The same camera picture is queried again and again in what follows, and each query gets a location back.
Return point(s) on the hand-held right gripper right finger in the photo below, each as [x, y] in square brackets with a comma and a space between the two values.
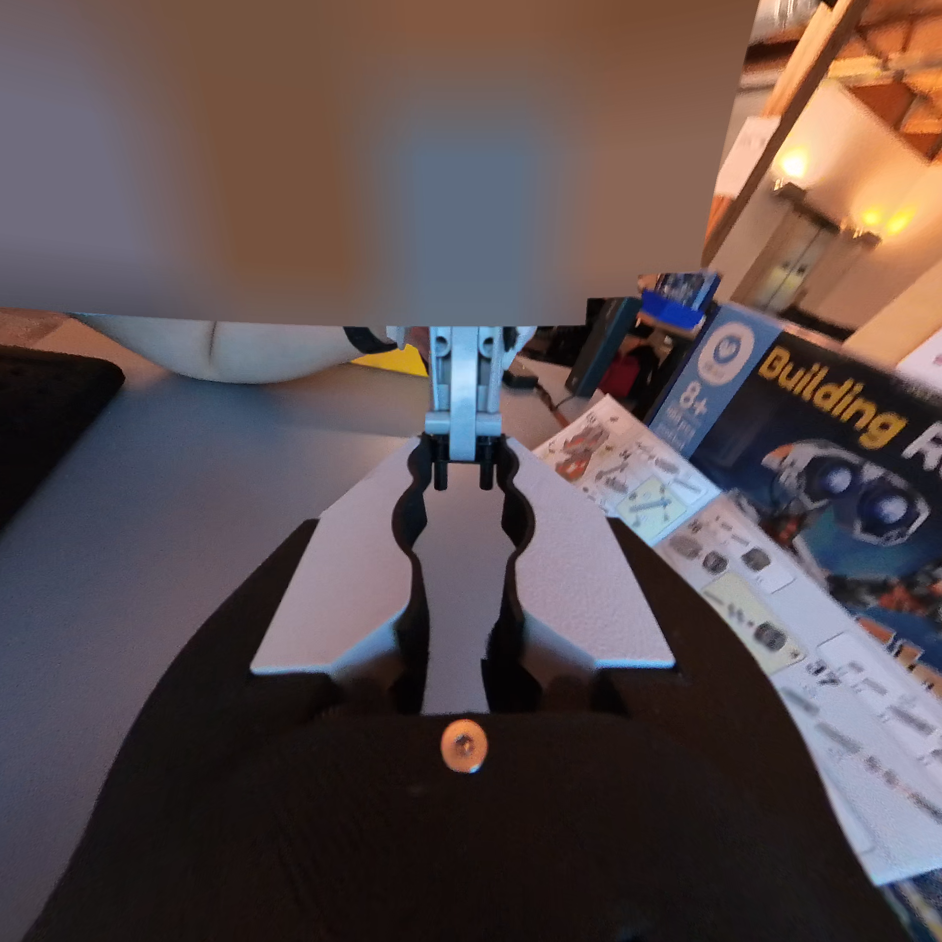
[581, 589]

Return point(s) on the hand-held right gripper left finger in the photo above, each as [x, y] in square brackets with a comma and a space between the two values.
[346, 589]

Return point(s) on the grey toy brick assembly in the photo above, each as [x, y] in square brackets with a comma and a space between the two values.
[463, 397]

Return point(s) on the person's left forearm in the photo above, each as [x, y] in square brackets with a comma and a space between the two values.
[221, 353]

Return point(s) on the grey desk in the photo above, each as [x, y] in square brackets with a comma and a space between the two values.
[147, 515]

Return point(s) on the yellow object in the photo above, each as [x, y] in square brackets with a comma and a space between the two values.
[397, 364]

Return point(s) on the small printed instruction sheet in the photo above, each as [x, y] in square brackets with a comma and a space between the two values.
[625, 471]

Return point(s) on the red object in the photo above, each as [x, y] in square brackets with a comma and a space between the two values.
[622, 372]

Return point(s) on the dark upright box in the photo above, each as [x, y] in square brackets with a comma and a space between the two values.
[600, 346]

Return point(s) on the large printed instruction sheet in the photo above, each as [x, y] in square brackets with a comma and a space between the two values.
[824, 662]

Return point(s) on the blue robot toy box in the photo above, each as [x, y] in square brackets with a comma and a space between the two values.
[809, 456]

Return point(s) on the small blue box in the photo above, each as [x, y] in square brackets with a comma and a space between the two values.
[681, 298]

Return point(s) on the black perforated mat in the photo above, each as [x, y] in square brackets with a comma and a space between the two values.
[44, 412]

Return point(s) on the metal lift door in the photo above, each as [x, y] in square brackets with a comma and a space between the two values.
[795, 257]

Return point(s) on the wooden beam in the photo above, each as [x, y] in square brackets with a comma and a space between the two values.
[795, 96]

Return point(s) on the white wall notice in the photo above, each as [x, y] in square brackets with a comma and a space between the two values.
[745, 158]

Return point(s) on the wall lamp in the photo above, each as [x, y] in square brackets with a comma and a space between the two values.
[887, 221]
[792, 165]

